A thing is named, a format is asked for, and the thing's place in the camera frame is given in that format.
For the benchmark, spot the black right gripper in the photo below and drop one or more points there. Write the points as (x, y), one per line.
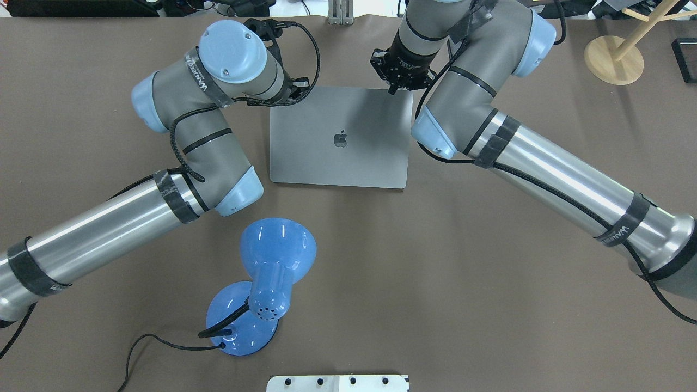
(409, 61)

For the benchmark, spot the silver laptop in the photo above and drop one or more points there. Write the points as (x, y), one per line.
(343, 136)

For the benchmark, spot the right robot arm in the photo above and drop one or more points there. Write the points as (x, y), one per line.
(504, 38)

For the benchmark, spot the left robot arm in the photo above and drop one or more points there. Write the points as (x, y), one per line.
(111, 138)

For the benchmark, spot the wooden mug tree stand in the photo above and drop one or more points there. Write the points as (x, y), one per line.
(617, 60)

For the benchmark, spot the blue desk lamp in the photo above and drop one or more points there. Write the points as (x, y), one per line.
(243, 317)

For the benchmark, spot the aluminium frame post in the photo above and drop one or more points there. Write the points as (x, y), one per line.
(340, 12)

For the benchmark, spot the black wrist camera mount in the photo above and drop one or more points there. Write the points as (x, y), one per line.
(267, 30)

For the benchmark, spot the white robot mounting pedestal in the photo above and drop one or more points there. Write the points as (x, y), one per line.
(377, 382)

